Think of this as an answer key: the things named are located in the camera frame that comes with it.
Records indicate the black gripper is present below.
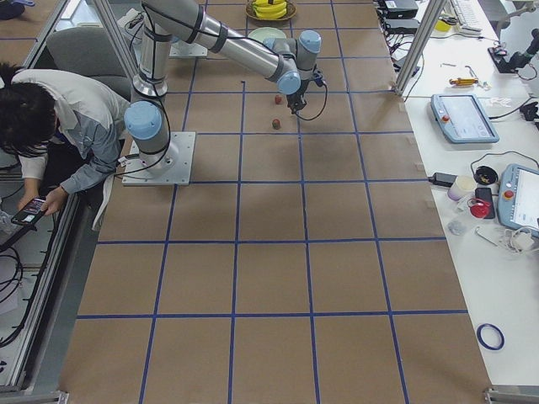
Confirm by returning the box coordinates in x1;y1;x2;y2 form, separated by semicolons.
286;80;307;114

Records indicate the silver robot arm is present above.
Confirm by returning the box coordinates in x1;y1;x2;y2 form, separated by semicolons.
124;1;327;175

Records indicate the light green plate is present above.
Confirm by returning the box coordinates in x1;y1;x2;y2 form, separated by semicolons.
248;27;286;42

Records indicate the person's hand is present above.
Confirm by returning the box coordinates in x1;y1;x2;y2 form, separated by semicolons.
41;186;68;215

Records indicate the brown wicker basket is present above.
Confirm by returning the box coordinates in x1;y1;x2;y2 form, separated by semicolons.
245;2;296;22

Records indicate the yellow banana bunch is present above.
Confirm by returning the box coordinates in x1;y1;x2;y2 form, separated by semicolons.
252;0;288;20

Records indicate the black power adapter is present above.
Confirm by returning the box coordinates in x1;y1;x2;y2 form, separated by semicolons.
428;172;457;188

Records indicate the yellow tool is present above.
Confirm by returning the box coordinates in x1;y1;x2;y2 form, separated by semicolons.
449;77;478;87

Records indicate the far teach pendant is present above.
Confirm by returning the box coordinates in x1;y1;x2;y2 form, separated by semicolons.
430;93;499;144

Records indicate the teach pendant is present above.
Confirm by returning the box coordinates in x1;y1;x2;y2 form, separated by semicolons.
497;163;539;237
430;93;499;144

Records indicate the white cup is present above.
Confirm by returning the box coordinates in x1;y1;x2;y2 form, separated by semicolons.
447;175;477;201

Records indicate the red round object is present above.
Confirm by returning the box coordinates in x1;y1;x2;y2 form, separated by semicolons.
467;198;491;219

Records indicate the grey office chair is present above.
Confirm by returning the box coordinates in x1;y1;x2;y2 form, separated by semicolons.
46;26;131;100

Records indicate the person in grey jacket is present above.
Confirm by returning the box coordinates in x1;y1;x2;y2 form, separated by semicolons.
1;63;130;209

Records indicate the near teach pendant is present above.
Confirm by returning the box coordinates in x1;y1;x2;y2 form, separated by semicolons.
497;163;539;237

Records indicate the black smartphone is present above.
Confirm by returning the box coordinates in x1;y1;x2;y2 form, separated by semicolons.
11;197;45;226

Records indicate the blue tape roll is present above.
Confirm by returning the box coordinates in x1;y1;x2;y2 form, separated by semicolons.
476;323;505;351

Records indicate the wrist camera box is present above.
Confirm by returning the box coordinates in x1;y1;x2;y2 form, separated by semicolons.
311;68;327;88

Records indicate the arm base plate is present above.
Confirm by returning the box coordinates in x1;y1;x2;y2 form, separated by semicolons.
122;131;196;187
169;40;208;59

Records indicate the aluminium frame post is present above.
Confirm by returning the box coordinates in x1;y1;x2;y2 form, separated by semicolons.
394;0;446;95

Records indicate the white charger with cable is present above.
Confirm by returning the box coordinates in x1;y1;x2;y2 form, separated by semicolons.
499;226;538;254

